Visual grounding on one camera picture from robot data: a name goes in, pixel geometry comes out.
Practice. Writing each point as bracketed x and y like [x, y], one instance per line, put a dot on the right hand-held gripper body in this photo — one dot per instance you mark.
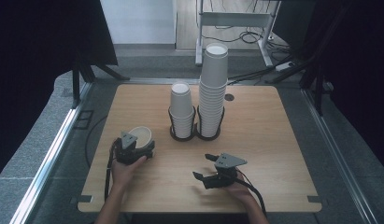
[227, 175]

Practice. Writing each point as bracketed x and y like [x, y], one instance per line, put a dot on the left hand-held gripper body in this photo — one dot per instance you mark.
[127, 152]

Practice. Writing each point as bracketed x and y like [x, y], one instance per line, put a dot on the single white paper cup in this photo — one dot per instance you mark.
[143, 135]

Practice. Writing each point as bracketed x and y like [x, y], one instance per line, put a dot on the short stack of white cups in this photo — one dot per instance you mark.
[181, 102]

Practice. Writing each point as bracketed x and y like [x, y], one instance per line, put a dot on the tall stack of white cups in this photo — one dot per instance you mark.
[213, 93]

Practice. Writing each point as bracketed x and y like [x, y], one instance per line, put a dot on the person's right hand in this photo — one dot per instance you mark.
[241, 191]

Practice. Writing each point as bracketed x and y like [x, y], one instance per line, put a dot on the person's left hand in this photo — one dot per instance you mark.
[122, 174]

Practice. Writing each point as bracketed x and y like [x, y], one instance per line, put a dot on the black metal stand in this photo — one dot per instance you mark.
[76, 90]
[319, 96]

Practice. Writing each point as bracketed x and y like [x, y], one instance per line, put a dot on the white power strip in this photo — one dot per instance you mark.
[284, 66]

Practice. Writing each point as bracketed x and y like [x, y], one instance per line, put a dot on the black curtain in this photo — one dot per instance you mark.
[24, 62]
[361, 77]

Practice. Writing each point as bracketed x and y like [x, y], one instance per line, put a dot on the aluminium floor rail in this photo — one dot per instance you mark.
[336, 146]
[52, 149]

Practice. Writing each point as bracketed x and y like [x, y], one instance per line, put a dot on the grey metal desk frame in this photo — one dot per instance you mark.
[233, 18]

